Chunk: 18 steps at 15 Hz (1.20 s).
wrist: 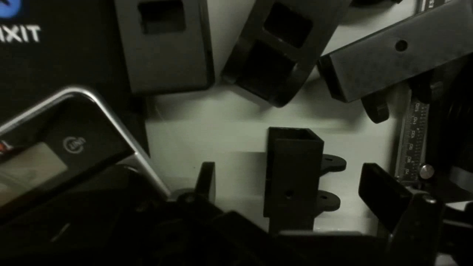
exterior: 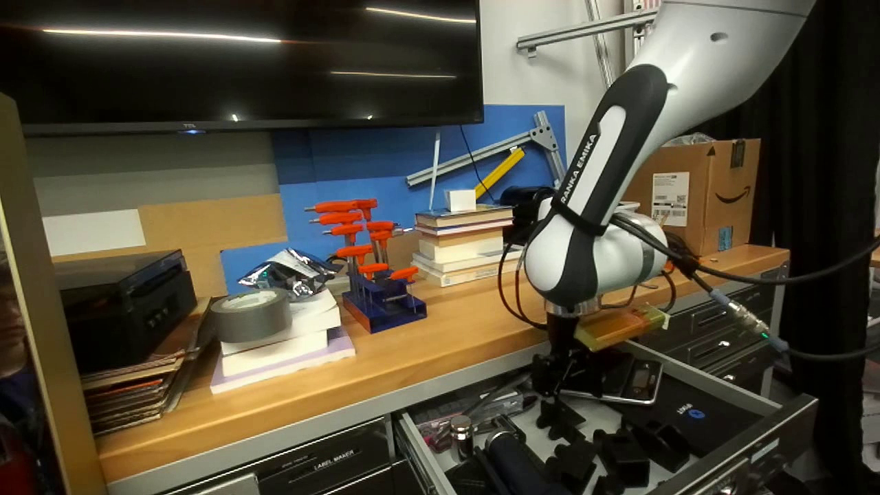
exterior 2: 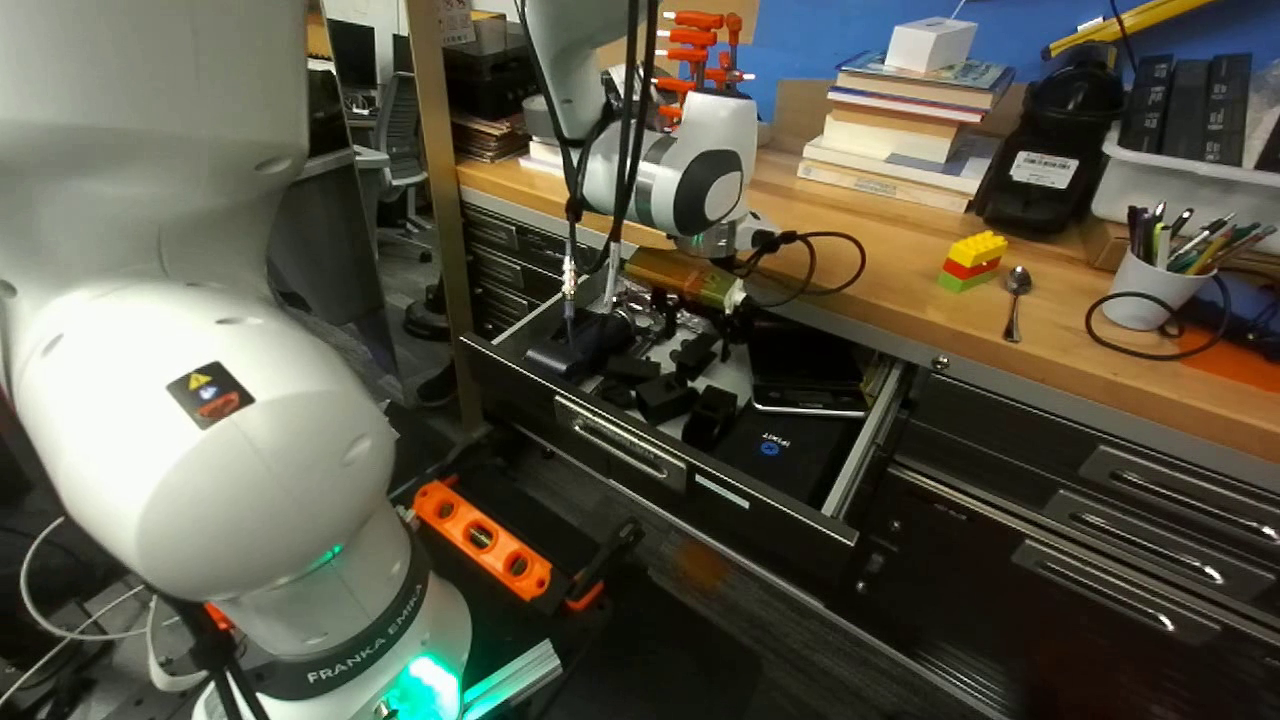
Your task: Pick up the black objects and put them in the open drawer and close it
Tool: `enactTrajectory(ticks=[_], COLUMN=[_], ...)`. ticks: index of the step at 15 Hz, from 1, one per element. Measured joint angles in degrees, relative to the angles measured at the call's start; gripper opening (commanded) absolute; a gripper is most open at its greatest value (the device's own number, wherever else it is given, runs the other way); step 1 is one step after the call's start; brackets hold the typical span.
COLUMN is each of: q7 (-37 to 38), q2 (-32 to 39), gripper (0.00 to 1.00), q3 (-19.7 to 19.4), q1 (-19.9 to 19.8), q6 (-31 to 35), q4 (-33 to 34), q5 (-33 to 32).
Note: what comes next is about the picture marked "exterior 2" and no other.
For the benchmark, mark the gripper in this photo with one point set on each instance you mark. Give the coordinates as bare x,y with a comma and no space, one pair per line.
716,318

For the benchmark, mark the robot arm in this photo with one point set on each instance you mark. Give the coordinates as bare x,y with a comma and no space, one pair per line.
200,430

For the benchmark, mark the open black drawer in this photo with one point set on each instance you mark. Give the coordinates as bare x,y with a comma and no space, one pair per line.
640,470

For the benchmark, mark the black block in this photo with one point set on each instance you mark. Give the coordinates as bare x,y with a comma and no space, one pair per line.
664,398
694,356
630,367
710,418

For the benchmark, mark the black tablet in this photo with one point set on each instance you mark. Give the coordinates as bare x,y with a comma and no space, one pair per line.
805,375

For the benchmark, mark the flat black box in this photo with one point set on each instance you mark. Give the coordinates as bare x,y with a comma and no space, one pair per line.
790,455

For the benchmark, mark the stack of closed black drawers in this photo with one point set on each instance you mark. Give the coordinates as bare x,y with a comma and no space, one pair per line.
510,265

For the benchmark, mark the cardboard sheet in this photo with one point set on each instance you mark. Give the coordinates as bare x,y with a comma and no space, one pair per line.
795,115

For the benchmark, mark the stack of toy blocks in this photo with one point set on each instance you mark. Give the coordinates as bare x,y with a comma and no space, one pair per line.
970,262

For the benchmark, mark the stack of books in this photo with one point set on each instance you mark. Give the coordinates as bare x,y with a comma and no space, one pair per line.
905,130

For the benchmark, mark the metal spoon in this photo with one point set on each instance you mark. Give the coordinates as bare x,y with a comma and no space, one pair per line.
1016,290

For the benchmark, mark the orange spirit level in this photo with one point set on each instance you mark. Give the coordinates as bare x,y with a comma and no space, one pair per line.
480,540

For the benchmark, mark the stack of black boxes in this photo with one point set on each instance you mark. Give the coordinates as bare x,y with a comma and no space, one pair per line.
490,75

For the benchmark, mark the small white box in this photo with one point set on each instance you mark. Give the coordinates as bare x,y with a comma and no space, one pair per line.
930,45

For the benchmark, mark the office chair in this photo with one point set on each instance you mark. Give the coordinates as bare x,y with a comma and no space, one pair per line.
400,140

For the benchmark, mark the white cup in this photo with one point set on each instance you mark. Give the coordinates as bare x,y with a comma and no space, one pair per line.
1150,290

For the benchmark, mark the monitor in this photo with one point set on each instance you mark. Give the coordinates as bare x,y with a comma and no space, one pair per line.
352,55

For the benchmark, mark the white plastic bin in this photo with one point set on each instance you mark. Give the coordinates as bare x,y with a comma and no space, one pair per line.
1170,185

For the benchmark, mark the heap of pens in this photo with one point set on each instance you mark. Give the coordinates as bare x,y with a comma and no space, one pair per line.
1190,245

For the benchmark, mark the yellow level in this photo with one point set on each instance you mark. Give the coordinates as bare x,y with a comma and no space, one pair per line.
1120,25

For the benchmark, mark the row of black boxes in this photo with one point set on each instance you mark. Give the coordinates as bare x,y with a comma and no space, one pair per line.
1190,105

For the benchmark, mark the orange sheet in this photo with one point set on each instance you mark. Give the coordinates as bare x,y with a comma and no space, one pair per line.
1235,360

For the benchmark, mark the wooden post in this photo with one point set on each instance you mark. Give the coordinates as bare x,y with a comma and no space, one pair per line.
440,200

